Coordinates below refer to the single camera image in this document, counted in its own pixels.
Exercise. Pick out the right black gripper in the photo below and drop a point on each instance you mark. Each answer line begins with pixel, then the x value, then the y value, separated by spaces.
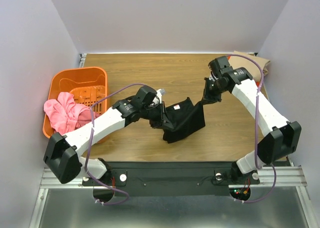
pixel 207 89

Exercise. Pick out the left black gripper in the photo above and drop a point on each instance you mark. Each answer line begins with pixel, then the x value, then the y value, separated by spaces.
pixel 161 120

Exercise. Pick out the black t shirt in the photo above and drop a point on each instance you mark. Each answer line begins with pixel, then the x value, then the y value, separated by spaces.
pixel 186 117

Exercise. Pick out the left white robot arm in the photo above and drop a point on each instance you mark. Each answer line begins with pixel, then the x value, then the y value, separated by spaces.
pixel 63 154

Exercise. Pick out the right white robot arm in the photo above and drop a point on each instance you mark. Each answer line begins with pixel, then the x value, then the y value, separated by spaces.
pixel 280 136

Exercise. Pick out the folded tan t shirt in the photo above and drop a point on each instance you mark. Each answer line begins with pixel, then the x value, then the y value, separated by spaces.
pixel 239 62

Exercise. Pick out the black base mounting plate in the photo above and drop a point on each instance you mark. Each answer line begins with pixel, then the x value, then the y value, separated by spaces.
pixel 176 178

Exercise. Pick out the orange plastic basket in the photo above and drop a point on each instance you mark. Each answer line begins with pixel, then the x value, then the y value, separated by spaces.
pixel 88 85

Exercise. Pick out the pink t shirt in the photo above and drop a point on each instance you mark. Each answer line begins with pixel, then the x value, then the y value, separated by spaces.
pixel 65 115

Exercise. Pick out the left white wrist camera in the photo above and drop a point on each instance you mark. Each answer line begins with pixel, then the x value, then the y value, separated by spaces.
pixel 159 95

